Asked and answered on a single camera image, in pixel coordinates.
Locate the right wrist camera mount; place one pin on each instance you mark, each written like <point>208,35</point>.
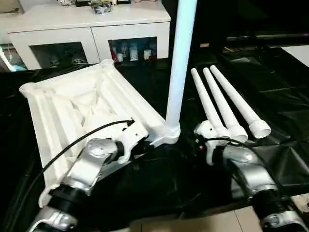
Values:
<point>205,128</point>

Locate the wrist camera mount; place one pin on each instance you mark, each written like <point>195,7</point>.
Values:
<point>132,137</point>
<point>205,128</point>

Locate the white sideboard cabinet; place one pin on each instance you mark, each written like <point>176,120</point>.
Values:
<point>84,24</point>

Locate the small white jar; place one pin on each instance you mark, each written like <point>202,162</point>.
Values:
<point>147,55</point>
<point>120,58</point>

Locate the red bottle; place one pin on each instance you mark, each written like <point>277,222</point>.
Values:
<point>113,54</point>

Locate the teal white plastic object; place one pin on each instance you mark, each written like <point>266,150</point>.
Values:
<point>12,65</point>

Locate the white flat board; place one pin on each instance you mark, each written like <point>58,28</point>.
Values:
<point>298,54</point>

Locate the small tan object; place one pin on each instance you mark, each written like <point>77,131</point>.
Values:
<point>205,45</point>

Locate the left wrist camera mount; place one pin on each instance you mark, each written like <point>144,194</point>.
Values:
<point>132,137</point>

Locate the tall white jar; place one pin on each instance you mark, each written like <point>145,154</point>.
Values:
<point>133,54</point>

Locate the white plastic table top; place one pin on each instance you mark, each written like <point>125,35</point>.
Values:
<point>60,108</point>

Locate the white tapered table leg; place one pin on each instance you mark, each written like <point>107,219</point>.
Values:
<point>205,96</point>
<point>222,101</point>
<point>236,99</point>
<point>179,72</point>

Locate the black work mat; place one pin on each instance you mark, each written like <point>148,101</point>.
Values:
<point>277,108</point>

